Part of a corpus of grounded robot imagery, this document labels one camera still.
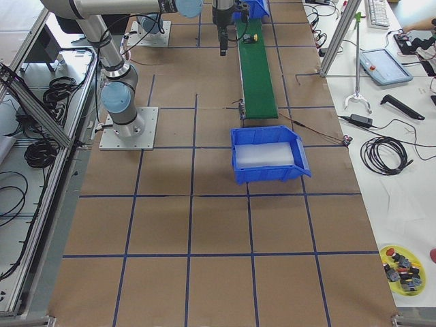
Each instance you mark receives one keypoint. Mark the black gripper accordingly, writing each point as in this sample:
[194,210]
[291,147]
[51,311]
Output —
[220,17]

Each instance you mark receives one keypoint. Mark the yellow push button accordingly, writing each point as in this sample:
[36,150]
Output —
[250,38]

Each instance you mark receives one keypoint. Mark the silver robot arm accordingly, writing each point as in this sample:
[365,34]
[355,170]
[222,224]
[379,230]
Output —
[151,23]
[118,96]

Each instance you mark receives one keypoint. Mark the yellow plate of buttons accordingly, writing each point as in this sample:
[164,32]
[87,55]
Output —
[404,272]

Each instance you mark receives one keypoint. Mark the blue bin robot left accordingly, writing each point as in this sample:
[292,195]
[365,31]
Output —
[257,9]

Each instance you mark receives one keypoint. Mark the blue bin robot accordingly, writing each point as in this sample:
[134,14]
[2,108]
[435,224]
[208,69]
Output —
[270,134]
[257,9]

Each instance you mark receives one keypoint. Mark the green conveyor belt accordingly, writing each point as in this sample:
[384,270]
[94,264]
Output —
[258,95]

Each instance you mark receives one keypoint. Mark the blue bin robot right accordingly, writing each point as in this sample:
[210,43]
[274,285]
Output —
[270,134]

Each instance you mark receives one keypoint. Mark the white foam pad right bin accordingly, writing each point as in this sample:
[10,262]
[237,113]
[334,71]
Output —
[260,155]

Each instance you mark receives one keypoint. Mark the reacher grabber tool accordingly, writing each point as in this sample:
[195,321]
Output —
[356,96]

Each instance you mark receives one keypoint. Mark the teach pendant tablet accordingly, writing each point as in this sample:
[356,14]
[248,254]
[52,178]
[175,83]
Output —
[383,67]

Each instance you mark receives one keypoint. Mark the white keyboard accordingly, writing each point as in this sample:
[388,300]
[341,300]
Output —
[376,12]

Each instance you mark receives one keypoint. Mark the black power adapter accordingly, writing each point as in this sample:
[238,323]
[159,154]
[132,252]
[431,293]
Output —
[358,120]

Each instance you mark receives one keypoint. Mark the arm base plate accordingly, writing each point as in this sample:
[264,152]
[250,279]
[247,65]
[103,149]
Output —
[140,37]
[138,135]

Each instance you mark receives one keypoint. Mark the aluminium frame post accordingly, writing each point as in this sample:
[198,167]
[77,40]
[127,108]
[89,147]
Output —
[345,21]

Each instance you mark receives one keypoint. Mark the black handle tool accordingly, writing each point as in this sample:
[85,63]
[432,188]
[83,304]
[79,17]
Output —
[389,99]

